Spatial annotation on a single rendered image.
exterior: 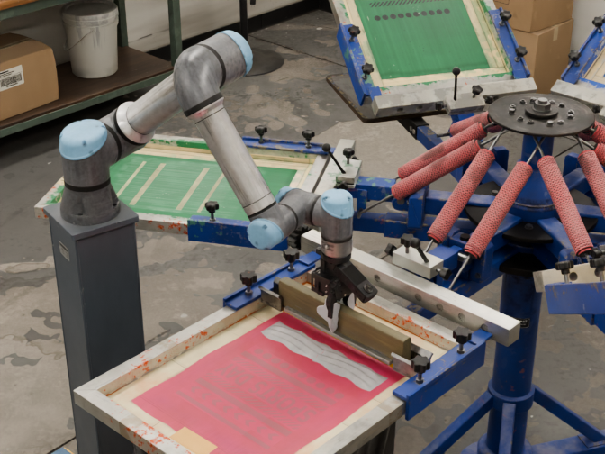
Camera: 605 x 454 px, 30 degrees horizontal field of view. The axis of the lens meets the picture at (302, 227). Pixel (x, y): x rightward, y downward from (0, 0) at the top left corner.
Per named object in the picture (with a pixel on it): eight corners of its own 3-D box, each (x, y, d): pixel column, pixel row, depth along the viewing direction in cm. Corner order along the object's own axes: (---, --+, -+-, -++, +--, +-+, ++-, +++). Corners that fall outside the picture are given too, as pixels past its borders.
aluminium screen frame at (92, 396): (253, 526, 225) (253, 512, 223) (74, 404, 260) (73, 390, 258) (482, 358, 276) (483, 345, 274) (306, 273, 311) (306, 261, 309)
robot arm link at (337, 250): (359, 235, 268) (336, 248, 263) (358, 251, 270) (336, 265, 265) (335, 224, 273) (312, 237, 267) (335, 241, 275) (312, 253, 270)
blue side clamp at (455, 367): (408, 422, 256) (409, 396, 253) (391, 412, 259) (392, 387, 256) (484, 364, 275) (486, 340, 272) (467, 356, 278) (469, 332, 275)
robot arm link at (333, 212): (329, 183, 268) (360, 191, 264) (328, 223, 273) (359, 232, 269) (311, 196, 262) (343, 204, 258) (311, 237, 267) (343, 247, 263)
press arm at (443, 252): (418, 292, 295) (419, 276, 292) (400, 284, 298) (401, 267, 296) (457, 267, 306) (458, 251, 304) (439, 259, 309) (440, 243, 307)
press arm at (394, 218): (133, 209, 361) (131, 193, 359) (139, 201, 366) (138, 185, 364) (525, 252, 337) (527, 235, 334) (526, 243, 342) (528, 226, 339)
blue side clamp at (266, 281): (237, 328, 289) (236, 304, 286) (223, 321, 292) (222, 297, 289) (315, 283, 309) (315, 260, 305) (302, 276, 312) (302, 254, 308)
